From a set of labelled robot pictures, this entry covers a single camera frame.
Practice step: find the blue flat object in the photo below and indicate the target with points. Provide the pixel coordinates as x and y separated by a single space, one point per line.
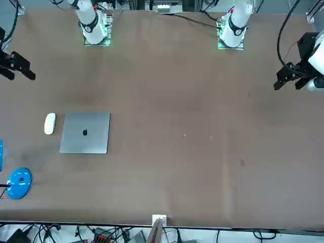
1 154

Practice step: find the white computer mouse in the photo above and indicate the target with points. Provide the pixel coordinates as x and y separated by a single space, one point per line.
49 124

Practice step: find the white power strip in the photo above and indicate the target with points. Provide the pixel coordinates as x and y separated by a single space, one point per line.
163 8

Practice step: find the blue round lamp base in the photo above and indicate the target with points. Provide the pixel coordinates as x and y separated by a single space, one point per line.
19 187

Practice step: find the aluminium corner bracket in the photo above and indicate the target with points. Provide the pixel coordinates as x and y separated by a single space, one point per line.
22 10
310 17

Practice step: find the black orange device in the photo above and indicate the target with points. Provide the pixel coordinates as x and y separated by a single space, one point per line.
102 238

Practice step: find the silver closed laptop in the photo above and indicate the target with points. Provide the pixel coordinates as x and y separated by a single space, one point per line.
84 134

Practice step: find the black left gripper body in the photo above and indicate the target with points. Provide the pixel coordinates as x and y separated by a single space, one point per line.
306 48

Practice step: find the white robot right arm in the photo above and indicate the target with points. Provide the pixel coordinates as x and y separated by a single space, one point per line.
91 27

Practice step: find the white table edge bracket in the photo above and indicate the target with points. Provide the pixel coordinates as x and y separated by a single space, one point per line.
159 217

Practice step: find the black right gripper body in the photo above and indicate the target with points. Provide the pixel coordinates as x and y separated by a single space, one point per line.
3 60

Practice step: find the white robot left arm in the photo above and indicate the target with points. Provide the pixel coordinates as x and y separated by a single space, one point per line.
235 27

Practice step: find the brown wooden board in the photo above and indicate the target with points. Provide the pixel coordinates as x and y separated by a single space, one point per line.
155 234

